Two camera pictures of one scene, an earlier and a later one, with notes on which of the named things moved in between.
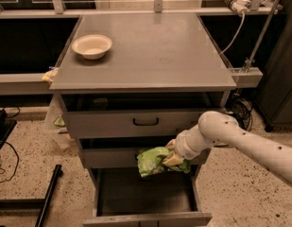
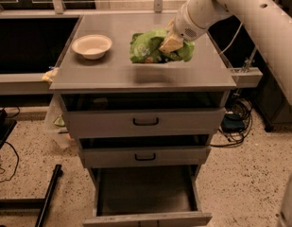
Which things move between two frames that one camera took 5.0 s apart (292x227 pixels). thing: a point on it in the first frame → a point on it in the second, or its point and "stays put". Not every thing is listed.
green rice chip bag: x=149 y=161 → x=145 y=48
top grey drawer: x=135 y=114 stays put
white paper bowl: x=92 y=46 stays put
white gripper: x=182 y=147 → x=185 y=27
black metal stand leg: x=42 y=204 stays put
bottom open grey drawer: x=124 y=198 stays put
